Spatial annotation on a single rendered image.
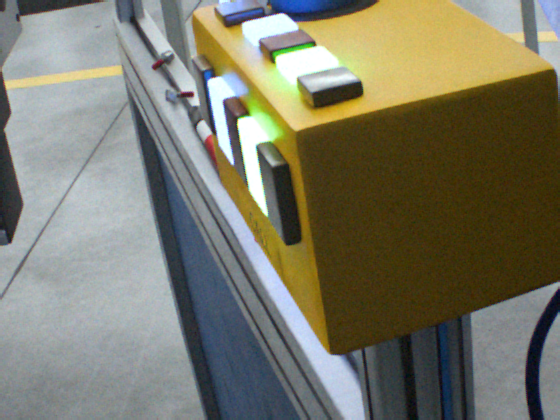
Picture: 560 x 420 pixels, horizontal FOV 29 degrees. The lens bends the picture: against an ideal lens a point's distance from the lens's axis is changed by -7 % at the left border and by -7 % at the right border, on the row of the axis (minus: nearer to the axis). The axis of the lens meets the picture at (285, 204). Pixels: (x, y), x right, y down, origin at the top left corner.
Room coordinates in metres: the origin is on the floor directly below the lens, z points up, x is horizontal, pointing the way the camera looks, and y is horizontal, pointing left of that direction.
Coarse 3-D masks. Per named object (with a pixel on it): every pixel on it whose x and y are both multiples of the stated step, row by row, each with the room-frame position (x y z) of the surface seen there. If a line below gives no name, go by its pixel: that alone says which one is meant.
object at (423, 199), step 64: (256, 0) 0.47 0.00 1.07; (384, 0) 0.44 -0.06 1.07; (448, 0) 0.44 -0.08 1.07; (256, 64) 0.39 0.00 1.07; (384, 64) 0.37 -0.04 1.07; (448, 64) 0.36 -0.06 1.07; (512, 64) 0.35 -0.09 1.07; (320, 128) 0.33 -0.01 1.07; (384, 128) 0.33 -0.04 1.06; (448, 128) 0.34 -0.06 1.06; (512, 128) 0.34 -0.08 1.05; (320, 192) 0.33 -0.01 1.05; (384, 192) 0.33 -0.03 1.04; (448, 192) 0.34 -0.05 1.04; (512, 192) 0.34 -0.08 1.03; (320, 256) 0.33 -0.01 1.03; (384, 256) 0.33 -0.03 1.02; (448, 256) 0.34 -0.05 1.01; (512, 256) 0.34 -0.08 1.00; (320, 320) 0.33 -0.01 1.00; (384, 320) 0.33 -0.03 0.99
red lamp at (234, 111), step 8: (232, 96) 0.40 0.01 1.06; (224, 104) 0.40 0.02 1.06; (232, 104) 0.39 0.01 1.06; (240, 104) 0.39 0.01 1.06; (224, 112) 0.40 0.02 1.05; (232, 112) 0.39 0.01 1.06; (240, 112) 0.38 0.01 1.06; (248, 112) 0.38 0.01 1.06; (232, 120) 0.39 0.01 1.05; (232, 128) 0.39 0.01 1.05; (232, 136) 0.39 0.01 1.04; (232, 144) 0.39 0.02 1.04; (240, 144) 0.38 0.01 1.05; (232, 152) 0.40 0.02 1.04; (240, 152) 0.38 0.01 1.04; (240, 160) 0.38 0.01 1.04; (240, 168) 0.39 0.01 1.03; (240, 176) 0.39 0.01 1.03; (248, 184) 0.38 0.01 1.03
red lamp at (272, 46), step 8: (288, 32) 0.40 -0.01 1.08; (296, 32) 0.40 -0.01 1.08; (304, 32) 0.40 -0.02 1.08; (264, 40) 0.40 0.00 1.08; (272, 40) 0.40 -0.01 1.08; (280, 40) 0.39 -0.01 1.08; (288, 40) 0.39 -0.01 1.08; (296, 40) 0.39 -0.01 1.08; (304, 40) 0.39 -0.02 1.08; (312, 40) 0.39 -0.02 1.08; (264, 48) 0.39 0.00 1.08; (272, 48) 0.39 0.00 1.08; (280, 48) 0.39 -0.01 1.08; (288, 48) 0.39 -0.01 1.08; (296, 48) 0.39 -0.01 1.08; (304, 48) 0.39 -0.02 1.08; (272, 56) 0.39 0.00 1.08
